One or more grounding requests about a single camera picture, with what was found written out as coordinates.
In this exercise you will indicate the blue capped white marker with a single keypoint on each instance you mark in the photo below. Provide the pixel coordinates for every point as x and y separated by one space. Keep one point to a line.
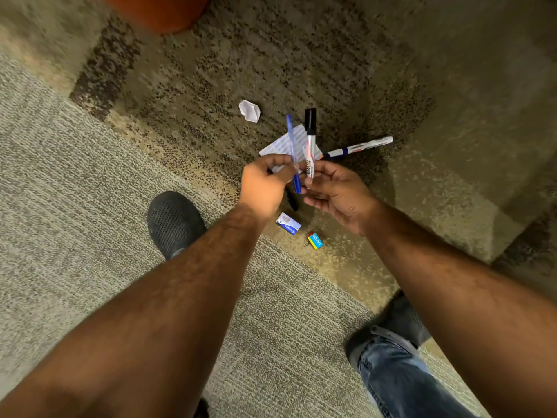
357 147

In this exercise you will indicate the person's black shoe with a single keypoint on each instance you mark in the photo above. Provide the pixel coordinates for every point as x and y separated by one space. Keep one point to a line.
402 319
174 224

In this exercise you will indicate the black pen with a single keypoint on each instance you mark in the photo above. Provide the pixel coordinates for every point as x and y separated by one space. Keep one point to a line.
291 201

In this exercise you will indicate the small blue yellow sharpener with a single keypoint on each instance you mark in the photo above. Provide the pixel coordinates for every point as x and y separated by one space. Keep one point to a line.
315 240

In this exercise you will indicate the person's left forearm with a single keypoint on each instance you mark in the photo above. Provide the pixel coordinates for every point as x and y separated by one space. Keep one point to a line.
152 322

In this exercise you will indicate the white paper scraps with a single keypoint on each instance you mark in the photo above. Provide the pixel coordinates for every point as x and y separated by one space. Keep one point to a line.
249 110

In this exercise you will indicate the person's right forearm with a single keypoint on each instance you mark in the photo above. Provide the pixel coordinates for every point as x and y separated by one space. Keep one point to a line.
470 309

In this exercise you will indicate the person's black left shoe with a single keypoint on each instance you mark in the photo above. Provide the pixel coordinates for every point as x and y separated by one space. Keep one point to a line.
174 224

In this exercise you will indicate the person's black right shoe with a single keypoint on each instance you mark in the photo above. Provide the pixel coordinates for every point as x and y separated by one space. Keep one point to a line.
402 319

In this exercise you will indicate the orange bin with black liner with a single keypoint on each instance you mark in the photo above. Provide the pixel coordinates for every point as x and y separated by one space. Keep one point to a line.
156 13

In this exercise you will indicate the person's left hand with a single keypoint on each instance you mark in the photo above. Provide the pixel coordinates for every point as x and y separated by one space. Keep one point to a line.
263 187

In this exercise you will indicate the white blue eraser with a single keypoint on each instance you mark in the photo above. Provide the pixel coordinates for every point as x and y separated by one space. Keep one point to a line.
288 223

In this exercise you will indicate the lined white notepad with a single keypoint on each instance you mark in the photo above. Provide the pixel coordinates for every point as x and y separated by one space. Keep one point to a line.
280 145

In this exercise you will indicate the person's right jeans leg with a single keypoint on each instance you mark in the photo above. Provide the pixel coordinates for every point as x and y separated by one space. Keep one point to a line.
404 378

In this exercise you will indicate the black capped white marker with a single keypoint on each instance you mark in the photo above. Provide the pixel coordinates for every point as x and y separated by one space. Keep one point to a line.
310 143

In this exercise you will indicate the person's right hand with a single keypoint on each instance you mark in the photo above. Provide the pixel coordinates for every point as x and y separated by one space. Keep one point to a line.
344 195

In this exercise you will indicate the blue pen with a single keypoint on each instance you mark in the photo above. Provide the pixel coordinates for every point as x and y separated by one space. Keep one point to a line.
293 154

